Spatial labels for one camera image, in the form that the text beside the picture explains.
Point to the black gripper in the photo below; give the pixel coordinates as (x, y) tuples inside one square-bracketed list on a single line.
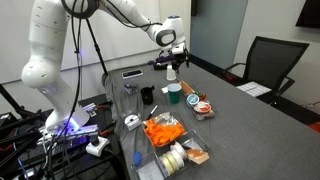
[(181, 58)]

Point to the long rectangular wooden stamp box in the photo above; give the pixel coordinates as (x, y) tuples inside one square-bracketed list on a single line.
[(186, 87)]

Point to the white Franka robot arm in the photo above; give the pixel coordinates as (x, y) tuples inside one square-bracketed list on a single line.
[(46, 40)]

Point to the clear compartment container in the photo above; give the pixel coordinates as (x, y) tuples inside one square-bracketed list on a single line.
[(148, 171)]

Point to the white paper cup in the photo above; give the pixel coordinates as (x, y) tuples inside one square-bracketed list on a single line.
[(170, 75)]

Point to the purple folded umbrella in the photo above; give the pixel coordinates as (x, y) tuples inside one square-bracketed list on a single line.
[(163, 59)]

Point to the green plastic cup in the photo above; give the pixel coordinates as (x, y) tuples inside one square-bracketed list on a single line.
[(174, 96)]

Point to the teal round lid tin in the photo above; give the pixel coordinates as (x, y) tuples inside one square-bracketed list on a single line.
[(192, 99)]

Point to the small red object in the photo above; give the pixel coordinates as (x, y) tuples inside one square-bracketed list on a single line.
[(203, 97)]

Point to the black mug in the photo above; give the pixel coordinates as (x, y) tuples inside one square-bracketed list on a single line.
[(147, 96)]

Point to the black marker pen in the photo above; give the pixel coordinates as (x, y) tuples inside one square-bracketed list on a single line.
[(152, 112)]

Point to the red floor object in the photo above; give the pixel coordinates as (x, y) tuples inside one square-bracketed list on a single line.
[(229, 76)]

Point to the clear pen case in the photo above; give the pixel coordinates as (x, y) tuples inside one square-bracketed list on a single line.
[(130, 90)]

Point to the round clear plastic case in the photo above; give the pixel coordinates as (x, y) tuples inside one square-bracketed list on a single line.
[(132, 120)]

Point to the white paper sheet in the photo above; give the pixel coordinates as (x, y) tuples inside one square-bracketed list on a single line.
[(253, 89)]

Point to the yellow ribbon spool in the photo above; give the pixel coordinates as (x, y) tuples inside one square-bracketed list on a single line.
[(166, 166), (172, 161)]

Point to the black office chair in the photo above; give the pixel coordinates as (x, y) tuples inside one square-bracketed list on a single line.
[(273, 60)]

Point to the small blue object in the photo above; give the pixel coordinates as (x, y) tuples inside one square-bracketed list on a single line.
[(137, 158)]

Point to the grey table cloth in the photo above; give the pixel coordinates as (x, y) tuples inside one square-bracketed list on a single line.
[(250, 140)]

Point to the white emergency stop controller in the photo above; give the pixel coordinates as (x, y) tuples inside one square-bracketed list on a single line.
[(96, 146)]

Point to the black robot cart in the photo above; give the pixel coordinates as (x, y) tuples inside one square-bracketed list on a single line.
[(83, 166)]

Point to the orange bag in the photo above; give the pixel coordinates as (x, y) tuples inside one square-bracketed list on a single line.
[(315, 127)]

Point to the tablet with white frame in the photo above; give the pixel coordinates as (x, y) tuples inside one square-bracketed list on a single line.
[(132, 73)]

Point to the wall whiteboard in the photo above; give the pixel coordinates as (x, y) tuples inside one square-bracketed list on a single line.
[(126, 46)]

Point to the black camera tripod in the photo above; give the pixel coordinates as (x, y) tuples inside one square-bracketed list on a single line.
[(98, 50)]

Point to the black wall television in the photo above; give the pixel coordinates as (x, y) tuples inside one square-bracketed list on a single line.
[(310, 13)]

